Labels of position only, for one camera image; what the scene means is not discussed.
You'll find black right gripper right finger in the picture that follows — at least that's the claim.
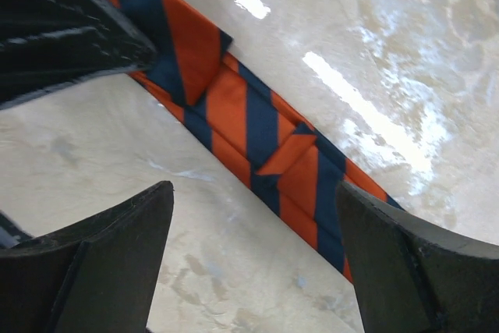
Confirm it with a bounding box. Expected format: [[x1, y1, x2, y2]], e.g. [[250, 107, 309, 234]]
[[336, 182, 498, 332]]

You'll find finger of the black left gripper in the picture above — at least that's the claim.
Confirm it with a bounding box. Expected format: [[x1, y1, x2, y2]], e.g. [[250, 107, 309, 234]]
[[1, 0, 157, 109]]

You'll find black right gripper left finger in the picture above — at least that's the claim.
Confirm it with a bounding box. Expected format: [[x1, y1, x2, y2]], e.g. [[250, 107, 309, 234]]
[[1, 181, 174, 332]]

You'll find orange navy striped tie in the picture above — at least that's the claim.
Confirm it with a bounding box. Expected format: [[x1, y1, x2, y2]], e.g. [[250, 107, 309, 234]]
[[110, 0, 391, 277]]

